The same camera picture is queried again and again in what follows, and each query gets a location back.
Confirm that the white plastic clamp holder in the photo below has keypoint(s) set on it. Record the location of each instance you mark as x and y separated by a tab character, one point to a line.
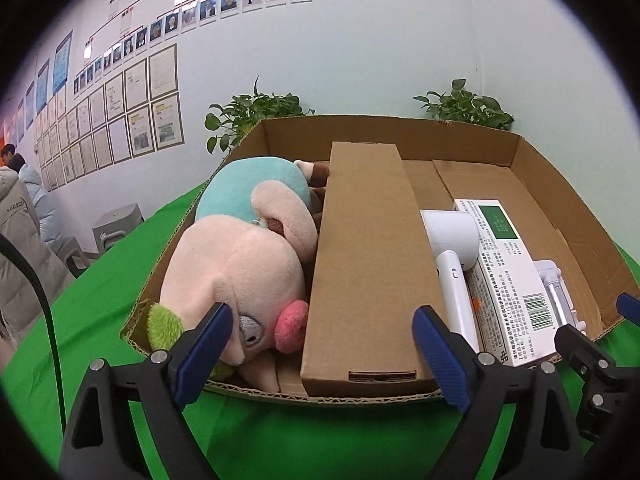
547	272

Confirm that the wall of framed certificates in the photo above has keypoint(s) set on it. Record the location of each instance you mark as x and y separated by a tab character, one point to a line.
135	110

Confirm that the long narrow cardboard box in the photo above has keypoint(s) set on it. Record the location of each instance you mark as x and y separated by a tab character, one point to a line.
370	260

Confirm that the large leafy potted plant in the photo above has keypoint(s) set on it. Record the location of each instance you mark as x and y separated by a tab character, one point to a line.
255	110

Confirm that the blue wall poster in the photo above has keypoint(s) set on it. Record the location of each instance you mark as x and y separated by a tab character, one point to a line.
62	60
43	87

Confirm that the pink and teal plush toy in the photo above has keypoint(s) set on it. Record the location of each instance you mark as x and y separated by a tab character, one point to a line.
235	270

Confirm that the row of portrait photos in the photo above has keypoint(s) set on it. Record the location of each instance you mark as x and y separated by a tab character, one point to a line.
210	10

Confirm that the large cardboard box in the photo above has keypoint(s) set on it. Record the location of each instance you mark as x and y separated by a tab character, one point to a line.
500	145

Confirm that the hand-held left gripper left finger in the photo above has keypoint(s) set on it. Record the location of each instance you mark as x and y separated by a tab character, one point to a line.
205	350

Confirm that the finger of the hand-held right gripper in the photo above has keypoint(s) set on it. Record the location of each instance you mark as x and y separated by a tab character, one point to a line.
585	360
629	307

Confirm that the white and green medicine box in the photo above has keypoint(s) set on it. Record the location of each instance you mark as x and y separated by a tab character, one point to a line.
505	270

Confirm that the small leafy potted plant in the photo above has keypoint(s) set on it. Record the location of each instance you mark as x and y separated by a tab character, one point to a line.
465	107

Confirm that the white hair dryer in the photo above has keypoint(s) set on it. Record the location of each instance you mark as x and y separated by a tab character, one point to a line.
450	232

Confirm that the grey plastic stool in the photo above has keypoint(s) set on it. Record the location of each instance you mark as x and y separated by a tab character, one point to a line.
117	227
72	255

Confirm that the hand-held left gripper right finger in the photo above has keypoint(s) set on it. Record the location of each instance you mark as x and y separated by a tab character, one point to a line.
440	355

